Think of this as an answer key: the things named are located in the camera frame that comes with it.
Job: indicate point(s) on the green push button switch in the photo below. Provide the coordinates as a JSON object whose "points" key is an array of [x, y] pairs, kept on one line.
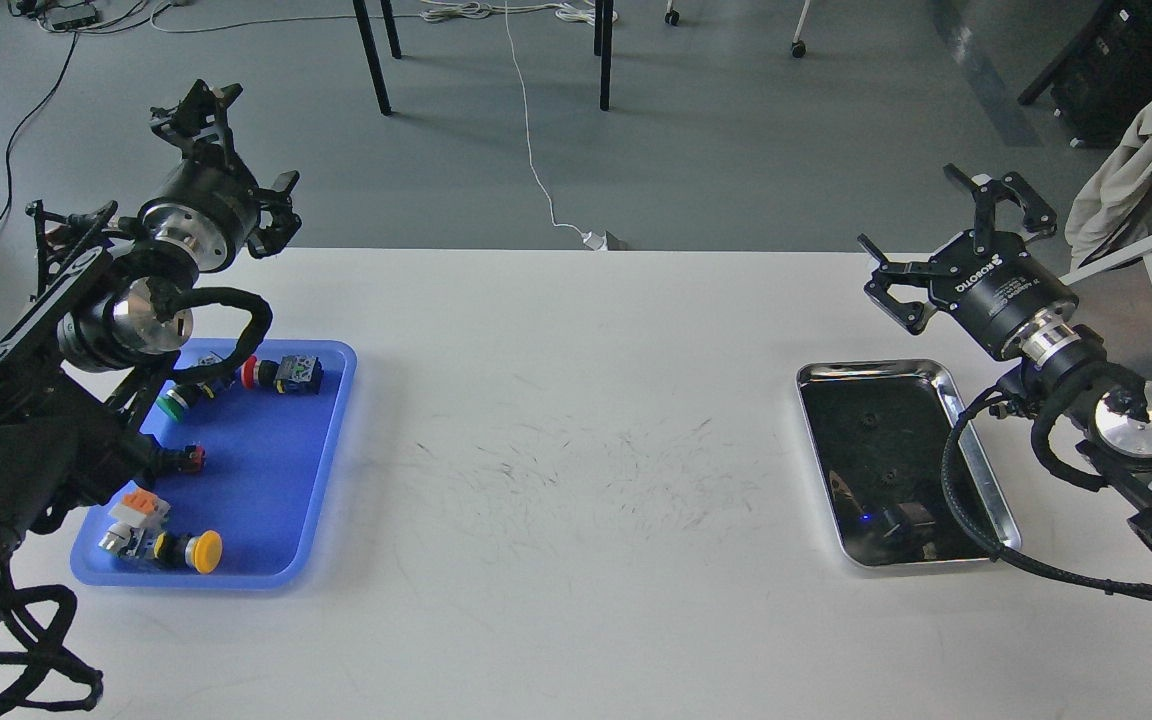
{"points": [[176, 401]]}

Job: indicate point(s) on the silver metal tray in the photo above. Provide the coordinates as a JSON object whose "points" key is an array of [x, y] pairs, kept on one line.
{"points": [[878, 430]]}

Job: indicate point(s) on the black table leg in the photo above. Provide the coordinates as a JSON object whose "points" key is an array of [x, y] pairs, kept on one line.
{"points": [[603, 49], [371, 49]]}

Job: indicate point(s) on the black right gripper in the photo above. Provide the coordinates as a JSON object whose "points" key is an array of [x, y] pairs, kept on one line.
{"points": [[990, 295]]}

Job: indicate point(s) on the red push button switch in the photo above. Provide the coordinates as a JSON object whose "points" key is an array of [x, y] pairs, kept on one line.
{"points": [[295, 374]]}

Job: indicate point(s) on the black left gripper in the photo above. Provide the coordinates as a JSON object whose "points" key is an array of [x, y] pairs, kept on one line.
{"points": [[198, 206]]}

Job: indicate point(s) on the yellow push button switch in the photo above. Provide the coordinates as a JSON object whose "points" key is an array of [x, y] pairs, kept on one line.
{"points": [[185, 551]]}

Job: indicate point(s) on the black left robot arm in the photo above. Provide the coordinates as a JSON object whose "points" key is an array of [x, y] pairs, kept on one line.
{"points": [[118, 314]]}

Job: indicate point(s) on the blue plastic tray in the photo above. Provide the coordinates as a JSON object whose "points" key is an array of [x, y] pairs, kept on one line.
{"points": [[268, 460]]}

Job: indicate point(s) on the beige cloth on chair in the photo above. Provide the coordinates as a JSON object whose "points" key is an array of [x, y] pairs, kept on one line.
{"points": [[1103, 202]]}

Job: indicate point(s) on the black cabinet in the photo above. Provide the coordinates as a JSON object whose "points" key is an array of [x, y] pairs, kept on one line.
{"points": [[1103, 77]]}

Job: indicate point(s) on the black table leg right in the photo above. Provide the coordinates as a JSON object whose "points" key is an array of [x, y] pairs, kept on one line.
{"points": [[603, 49]]}

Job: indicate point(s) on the orange white terminal block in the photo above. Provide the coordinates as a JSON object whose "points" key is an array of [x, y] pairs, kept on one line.
{"points": [[139, 519]]}

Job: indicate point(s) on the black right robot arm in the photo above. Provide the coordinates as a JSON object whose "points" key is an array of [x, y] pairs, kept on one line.
{"points": [[1091, 419]]}

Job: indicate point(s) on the black table leg left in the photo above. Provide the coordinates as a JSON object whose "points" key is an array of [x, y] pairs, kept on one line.
{"points": [[371, 49]]}

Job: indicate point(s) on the black selector switch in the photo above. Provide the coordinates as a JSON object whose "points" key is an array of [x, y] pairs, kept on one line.
{"points": [[188, 460]]}

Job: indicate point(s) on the white power adapter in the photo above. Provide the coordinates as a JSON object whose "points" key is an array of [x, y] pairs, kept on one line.
{"points": [[605, 241]]}

